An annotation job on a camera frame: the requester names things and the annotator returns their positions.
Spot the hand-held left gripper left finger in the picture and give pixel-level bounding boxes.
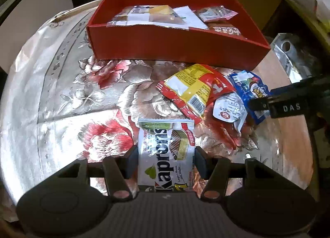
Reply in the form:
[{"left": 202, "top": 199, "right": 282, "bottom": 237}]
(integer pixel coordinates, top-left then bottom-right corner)
[{"left": 55, "top": 145, "right": 140, "bottom": 202}]

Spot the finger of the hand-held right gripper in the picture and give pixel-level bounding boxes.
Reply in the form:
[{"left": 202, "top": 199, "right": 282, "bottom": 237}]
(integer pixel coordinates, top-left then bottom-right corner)
[{"left": 249, "top": 76, "right": 330, "bottom": 119}]

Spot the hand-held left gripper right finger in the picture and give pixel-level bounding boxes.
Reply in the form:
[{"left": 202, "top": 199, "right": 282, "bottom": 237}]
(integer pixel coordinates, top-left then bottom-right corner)
[{"left": 194, "top": 147, "right": 280, "bottom": 201}]

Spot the white green wafer packet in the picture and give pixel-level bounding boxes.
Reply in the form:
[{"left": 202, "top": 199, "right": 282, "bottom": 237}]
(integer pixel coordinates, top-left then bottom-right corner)
[{"left": 137, "top": 118, "right": 195, "bottom": 193}]

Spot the blue snack packet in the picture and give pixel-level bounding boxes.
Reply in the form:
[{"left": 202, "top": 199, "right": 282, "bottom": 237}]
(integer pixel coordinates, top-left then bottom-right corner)
[{"left": 228, "top": 70, "right": 274, "bottom": 125}]

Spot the clear small packet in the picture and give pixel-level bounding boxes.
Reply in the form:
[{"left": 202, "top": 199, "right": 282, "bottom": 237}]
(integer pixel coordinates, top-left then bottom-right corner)
[{"left": 193, "top": 6, "right": 238, "bottom": 22}]

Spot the red cardboard box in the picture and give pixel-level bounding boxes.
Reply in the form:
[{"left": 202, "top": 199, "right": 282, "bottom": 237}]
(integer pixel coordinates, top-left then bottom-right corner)
[{"left": 86, "top": 0, "right": 271, "bottom": 71}]

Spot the yellow bread packet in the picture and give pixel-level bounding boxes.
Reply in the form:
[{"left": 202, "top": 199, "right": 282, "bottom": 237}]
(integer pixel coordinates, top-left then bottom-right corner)
[{"left": 106, "top": 5, "right": 190, "bottom": 30}]

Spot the silver foil bag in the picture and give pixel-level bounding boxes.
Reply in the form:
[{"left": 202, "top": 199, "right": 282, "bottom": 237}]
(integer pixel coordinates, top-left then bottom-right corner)
[{"left": 269, "top": 33, "right": 320, "bottom": 84}]

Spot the white red snack packet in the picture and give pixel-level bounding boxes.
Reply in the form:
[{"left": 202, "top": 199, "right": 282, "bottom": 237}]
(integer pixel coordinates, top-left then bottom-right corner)
[{"left": 213, "top": 91, "right": 249, "bottom": 133}]

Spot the yellow red snack packet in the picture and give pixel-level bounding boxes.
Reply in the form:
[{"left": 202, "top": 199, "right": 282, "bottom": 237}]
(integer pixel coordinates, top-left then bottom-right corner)
[{"left": 155, "top": 64, "right": 235, "bottom": 125}]

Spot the silver floral tablecloth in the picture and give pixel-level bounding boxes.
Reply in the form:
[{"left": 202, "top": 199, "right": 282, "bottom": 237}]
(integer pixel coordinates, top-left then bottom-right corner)
[{"left": 0, "top": 0, "right": 310, "bottom": 223}]

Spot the red brown snack packet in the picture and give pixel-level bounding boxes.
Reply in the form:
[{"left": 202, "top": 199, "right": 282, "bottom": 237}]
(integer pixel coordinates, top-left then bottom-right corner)
[{"left": 206, "top": 20, "right": 249, "bottom": 40}]

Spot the white green snack packet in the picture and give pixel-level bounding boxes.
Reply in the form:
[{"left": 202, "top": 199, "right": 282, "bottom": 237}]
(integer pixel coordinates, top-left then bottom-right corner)
[{"left": 172, "top": 6, "right": 209, "bottom": 30}]

